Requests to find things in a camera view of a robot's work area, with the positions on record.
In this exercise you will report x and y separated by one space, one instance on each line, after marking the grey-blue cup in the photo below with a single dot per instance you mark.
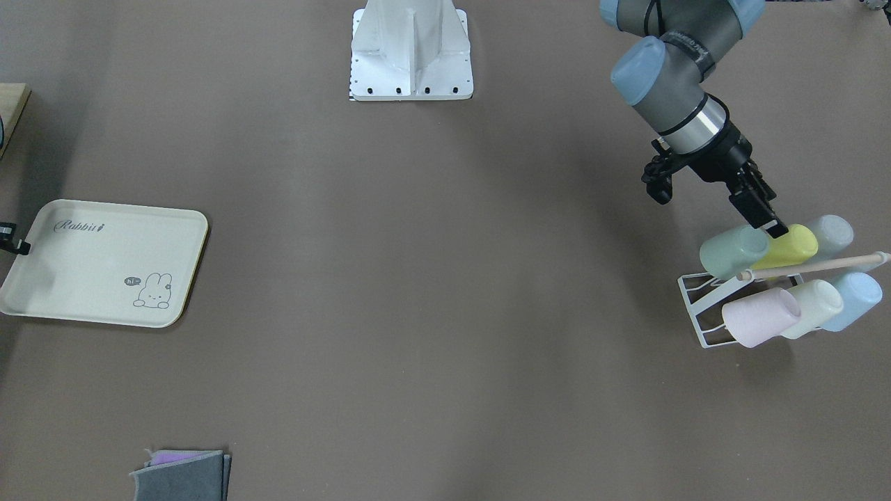
833 234

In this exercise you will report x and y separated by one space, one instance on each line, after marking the cream rabbit tray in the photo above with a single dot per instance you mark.
110 263

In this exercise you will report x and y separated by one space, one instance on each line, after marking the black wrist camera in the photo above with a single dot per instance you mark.
657 174

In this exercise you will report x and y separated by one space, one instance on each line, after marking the wooden cutting board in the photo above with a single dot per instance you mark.
13 100

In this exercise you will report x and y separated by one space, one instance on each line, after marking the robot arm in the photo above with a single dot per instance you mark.
661 76

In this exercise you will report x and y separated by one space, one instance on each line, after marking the yellow cup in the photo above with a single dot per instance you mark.
795 247

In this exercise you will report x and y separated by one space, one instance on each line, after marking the pink cup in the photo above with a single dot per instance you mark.
761 316

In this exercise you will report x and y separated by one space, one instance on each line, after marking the green cup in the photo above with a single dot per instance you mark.
733 251

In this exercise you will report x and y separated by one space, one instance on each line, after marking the folded grey cloth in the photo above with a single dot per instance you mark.
183 475

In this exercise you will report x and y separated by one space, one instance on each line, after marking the light blue cup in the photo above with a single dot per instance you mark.
860 293

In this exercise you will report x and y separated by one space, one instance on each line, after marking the white cup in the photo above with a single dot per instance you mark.
819 301

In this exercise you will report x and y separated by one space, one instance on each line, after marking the white wire cup rack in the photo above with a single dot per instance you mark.
701 292

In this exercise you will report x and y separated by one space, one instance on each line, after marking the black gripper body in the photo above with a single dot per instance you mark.
724 156

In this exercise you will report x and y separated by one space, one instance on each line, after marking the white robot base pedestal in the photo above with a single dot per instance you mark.
410 51

